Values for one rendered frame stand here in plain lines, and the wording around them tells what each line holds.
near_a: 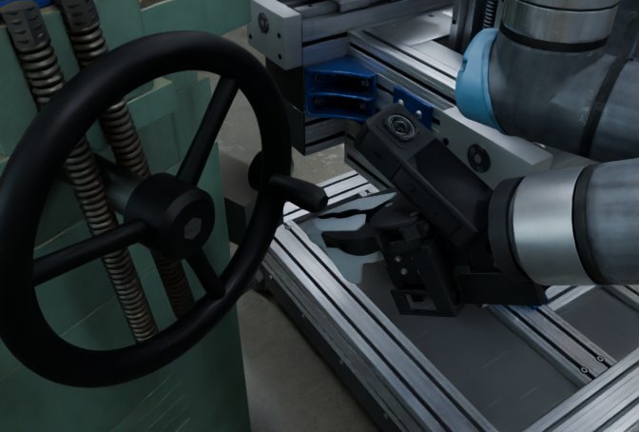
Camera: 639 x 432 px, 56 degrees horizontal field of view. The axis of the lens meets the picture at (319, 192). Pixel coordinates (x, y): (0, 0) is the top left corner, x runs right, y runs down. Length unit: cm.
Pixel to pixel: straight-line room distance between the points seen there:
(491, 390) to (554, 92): 76
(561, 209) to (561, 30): 13
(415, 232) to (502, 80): 13
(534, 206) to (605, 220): 4
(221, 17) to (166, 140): 15
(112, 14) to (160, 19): 16
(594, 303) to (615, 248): 98
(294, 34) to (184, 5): 34
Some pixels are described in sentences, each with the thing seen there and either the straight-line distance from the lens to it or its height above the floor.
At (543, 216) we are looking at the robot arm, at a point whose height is 88.
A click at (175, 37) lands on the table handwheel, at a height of 95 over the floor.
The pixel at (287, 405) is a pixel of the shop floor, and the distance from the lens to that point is 134.
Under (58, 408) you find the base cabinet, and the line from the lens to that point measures 79.
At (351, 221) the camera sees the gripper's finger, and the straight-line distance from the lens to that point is 49.
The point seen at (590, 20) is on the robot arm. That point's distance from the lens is 44.
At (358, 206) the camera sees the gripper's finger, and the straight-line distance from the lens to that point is 52.
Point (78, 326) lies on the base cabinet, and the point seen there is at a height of 59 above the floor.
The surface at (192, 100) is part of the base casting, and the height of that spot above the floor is 78.
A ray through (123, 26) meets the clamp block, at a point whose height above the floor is 93.
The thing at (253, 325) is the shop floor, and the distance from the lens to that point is 148.
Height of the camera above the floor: 110
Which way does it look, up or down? 36 degrees down
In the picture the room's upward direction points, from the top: straight up
